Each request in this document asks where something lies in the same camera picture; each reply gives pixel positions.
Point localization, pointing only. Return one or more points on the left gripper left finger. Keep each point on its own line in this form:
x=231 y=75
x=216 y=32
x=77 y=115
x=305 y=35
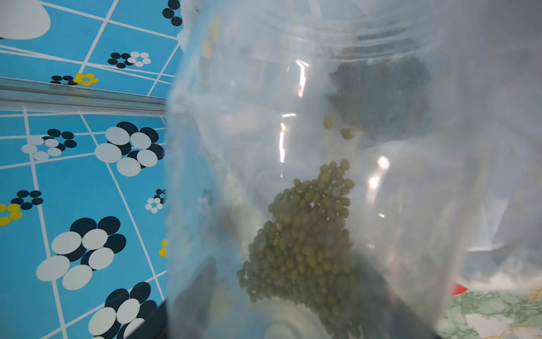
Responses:
x=188 y=311

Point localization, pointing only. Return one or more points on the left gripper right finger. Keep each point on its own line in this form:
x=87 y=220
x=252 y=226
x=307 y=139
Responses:
x=382 y=313

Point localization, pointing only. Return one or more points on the clear jar with mung beans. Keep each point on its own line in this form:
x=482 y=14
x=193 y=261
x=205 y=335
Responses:
x=416 y=84

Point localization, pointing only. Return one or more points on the mung beans pile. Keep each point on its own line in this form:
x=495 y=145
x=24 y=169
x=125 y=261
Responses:
x=296 y=179

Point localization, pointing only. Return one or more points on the white plastic bin liner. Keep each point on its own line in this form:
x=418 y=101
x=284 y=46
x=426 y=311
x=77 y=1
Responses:
x=504 y=252

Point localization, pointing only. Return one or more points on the left aluminium corner post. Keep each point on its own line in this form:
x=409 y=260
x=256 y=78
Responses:
x=49 y=97

